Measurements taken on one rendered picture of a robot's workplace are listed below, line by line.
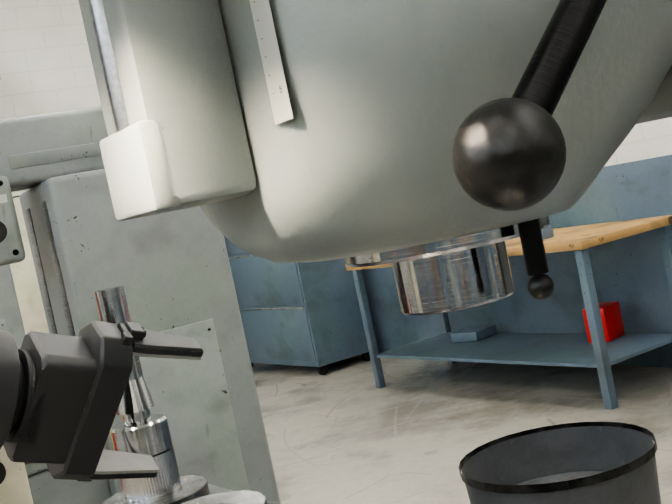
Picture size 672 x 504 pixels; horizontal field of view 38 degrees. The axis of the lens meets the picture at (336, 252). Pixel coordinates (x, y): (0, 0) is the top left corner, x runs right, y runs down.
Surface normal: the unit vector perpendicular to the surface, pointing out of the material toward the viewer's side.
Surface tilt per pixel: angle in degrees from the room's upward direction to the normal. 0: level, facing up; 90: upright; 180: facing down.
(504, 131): 67
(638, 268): 90
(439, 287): 90
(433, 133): 115
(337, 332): 90
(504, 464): 86
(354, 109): 109
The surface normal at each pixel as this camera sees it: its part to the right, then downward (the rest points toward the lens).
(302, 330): -0.83, 0.20
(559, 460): -0.22, 0.04
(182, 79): 0.53, -0.07
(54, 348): 0.37, -0.90
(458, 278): 0.01, 0.05
